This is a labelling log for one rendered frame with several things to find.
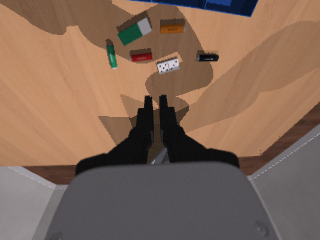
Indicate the red aa battery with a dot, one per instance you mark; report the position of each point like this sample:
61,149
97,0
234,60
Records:
141,57

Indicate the blue three-compartment bin rack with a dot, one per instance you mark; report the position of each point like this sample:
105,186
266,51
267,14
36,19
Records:
235,7

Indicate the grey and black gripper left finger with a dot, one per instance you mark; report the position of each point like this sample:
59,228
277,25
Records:
131,151

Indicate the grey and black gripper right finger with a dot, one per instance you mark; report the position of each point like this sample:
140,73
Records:
181,147

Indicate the green aa battery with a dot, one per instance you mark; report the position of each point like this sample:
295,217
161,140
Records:
112,57

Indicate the black aa battery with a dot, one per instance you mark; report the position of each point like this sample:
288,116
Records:
207,58

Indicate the orange battery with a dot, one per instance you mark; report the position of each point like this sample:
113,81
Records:
172,28

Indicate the white domino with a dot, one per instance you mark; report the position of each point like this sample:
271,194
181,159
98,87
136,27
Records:
168,65

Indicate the green and white eraser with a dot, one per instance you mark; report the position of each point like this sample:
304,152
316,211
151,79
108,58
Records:
135,31

